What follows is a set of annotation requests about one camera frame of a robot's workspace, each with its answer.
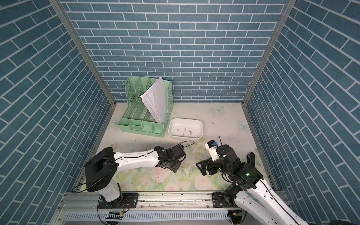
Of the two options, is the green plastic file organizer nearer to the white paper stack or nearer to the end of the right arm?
the white paper stack

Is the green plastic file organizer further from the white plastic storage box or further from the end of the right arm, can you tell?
the end of the right arm

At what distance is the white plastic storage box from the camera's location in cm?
101

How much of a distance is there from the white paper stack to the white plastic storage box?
9 cm

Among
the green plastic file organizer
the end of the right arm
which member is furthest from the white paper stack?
the end of the right arm

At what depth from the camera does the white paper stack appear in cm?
90

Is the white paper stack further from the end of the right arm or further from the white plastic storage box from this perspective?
the end of the right arm
